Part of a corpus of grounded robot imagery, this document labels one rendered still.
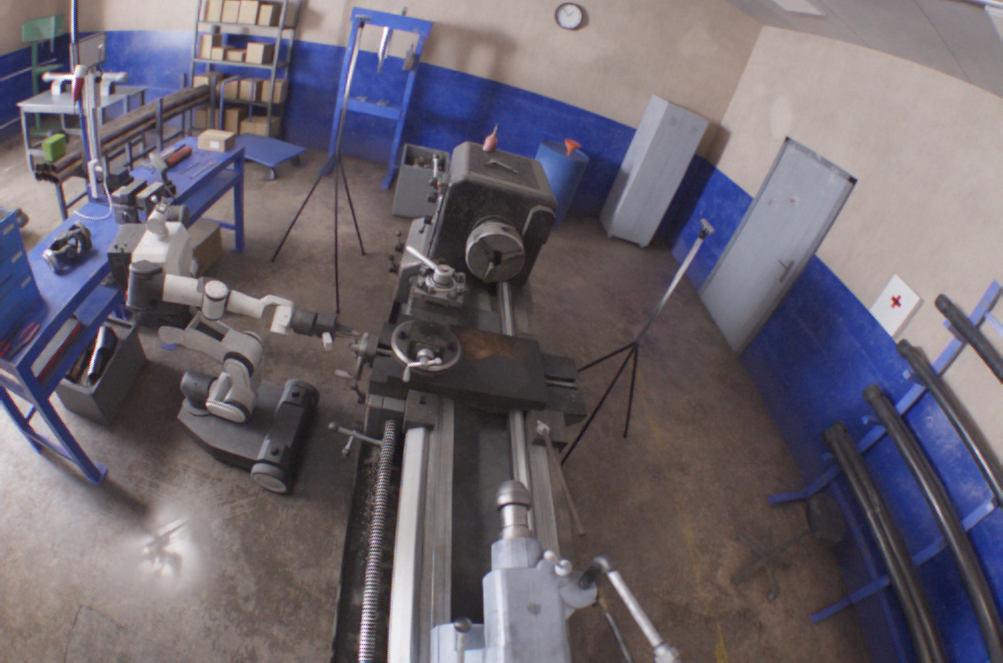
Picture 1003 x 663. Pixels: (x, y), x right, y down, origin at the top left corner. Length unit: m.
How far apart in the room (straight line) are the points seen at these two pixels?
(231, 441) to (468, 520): 1.22
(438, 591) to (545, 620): 0.38
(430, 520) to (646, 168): 4.56
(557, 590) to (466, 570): 0.48
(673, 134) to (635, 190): 0.83
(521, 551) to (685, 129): 4.80
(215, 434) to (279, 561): 0.66
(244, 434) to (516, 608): 1.61
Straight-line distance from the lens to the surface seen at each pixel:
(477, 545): 1.39
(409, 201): 4.07
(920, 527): 3.56
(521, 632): 0.89
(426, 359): 1.35
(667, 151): 5.18
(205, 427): 2.24
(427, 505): 1.29
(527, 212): 1.94
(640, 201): 5.31
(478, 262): 1.81
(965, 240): 3.61
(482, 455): 1.55
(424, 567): 1.22
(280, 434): 2.13
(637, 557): 2.54
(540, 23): 5.07
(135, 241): 1.73
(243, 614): 2.06
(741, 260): 4.86
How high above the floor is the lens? 1.99
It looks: 33 degrees down
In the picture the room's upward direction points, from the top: 21 degrees clockwise
